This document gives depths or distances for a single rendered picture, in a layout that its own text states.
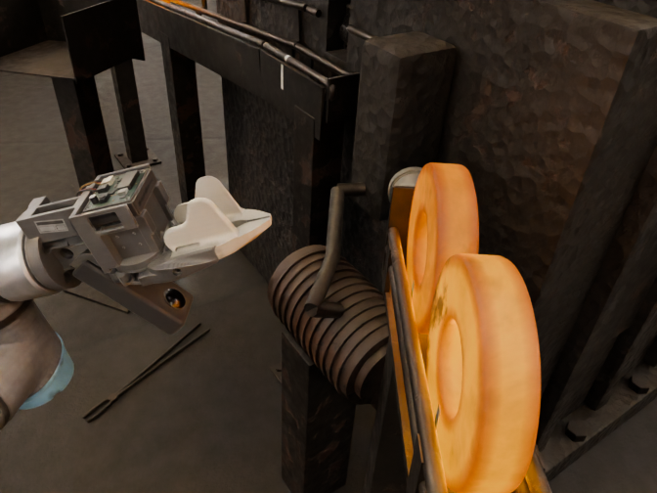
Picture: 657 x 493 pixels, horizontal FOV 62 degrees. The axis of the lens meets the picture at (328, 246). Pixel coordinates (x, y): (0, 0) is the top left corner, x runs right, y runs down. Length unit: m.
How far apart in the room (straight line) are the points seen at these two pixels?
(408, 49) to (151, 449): 0.90
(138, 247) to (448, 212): 0.27
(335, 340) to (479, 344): 0.38
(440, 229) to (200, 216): 0.20
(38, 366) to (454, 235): 0.44
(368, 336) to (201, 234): 0.26
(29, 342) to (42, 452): 0.66
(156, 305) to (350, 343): 0.24
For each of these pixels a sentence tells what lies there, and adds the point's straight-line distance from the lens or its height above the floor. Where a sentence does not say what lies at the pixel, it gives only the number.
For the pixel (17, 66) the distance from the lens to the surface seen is 1.31.
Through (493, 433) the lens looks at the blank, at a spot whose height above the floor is 0.75.
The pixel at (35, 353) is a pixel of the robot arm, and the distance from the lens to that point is 0.64.
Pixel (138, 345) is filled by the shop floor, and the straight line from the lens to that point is 1.41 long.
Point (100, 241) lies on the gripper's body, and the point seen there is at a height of 0.72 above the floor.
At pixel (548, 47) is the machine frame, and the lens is 0.67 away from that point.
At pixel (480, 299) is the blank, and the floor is 0.80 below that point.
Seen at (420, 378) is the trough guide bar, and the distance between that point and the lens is 0.41.
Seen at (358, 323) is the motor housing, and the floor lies 0.53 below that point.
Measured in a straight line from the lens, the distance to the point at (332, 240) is 0.72.
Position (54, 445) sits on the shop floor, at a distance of 1.29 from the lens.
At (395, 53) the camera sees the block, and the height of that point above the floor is 0.80.
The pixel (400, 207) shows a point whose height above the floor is 0.70.
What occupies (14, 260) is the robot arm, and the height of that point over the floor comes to 0.69.
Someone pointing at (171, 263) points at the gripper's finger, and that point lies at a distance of 0.50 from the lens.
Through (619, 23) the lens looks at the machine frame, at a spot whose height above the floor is 0.87.
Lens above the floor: 1.01
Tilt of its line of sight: 37 degrees down
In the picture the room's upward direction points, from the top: 4 degrees clockwise
